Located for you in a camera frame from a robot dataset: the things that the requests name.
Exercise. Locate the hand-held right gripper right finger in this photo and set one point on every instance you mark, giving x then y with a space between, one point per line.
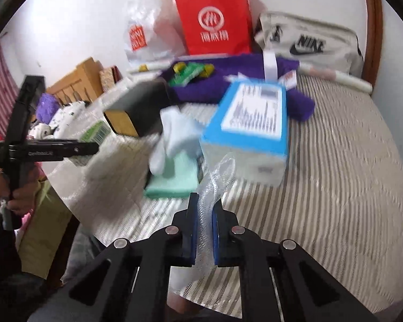
216 234

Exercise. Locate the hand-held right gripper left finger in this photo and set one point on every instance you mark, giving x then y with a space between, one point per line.
193 228

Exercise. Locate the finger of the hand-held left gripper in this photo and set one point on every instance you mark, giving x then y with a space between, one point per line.
84 148

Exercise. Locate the clear bubble wrap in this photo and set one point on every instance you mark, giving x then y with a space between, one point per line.
218 181

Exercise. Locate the person's left hand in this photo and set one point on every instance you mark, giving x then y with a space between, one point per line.
20 198

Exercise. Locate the green packet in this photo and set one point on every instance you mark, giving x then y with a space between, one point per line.
188 73
95 134

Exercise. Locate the white black plush toy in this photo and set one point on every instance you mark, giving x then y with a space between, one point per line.
42 130

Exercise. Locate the white floral pillow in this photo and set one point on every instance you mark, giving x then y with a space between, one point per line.
67 117

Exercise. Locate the red striped cloth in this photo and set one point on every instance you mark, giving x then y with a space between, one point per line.
0 84

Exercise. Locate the mint green cloth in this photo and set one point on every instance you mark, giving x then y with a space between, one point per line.
174 181

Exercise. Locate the dark green book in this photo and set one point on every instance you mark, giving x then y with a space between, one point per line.
137 100

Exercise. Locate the wooden headboard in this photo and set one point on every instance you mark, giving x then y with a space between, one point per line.
84 73

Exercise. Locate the white sock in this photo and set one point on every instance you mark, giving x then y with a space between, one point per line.
174 130

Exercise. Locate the person's plaid pants leg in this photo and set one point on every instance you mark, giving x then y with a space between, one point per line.
87 251

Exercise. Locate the blue cardboard box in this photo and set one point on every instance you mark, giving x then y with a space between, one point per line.
252 114

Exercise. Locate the striped bed quilt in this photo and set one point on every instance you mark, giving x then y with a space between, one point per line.
339 174

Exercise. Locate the white plastic shopping bag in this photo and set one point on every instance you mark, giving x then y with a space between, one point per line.
154 23

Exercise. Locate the purple plush cloth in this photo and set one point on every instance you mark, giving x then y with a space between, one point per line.
248 65

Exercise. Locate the small red white packet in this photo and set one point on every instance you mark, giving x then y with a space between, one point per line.
290 78

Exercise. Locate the white sponge block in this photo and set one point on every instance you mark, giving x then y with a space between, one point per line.
270 67

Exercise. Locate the red paper bag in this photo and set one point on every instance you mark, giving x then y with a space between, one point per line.
215 23

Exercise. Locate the rolled white plastic sheet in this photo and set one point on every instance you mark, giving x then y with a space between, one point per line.
339 77

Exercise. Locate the white canvas tote bag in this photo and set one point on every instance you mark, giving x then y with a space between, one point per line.
309 33

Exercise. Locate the brown wooden door frame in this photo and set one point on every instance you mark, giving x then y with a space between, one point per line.
372 33

